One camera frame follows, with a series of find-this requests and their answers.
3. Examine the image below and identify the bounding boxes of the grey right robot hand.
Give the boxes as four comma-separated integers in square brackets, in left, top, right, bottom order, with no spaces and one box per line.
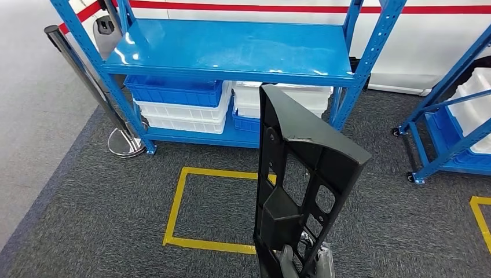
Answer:
[278,232,336,278]

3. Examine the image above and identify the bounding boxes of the black plastic mounting plate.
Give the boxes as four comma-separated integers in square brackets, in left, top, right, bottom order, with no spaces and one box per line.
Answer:
[253,84,372,278]

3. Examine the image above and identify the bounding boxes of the blue metal shelf rack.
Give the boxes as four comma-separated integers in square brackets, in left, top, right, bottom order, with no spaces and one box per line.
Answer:
[50,0,408,155]

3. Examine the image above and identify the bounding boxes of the blue plastic crate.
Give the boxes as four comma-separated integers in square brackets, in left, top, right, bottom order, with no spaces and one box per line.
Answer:
[232,109,262,134]
[124,75,224,108]
[426,107,491,172]

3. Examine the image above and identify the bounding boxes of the white plastic crate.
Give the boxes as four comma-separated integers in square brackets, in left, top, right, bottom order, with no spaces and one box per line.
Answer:
[134,82,233,123]
[458,67,491,103]
[446,86,491,155]
[234,97,326,120]
[232,81,334,106]
[145,111,228,135]

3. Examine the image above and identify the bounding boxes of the blue wheeled rack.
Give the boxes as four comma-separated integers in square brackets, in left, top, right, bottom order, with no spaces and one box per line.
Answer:
[391,24,491,185]

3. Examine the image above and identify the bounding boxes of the black ribbed object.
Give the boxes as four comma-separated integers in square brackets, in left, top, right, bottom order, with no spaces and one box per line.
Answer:
[349,56,371,92]

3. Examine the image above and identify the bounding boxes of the white car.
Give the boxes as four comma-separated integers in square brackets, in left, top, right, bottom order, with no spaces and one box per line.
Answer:
[69,0,491,97]

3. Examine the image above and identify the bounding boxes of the red barrier belt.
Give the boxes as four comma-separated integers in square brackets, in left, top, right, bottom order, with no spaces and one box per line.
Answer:
[57,0,102,35]
[128,0,491,15]

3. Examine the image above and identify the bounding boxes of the chrome stanchion post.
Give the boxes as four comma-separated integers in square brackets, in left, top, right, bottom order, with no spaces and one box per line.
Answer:
[44,24,147,159]

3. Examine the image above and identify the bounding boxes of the black-headed belt post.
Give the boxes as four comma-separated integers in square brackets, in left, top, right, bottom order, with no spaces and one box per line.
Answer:
[96,0,123,37]

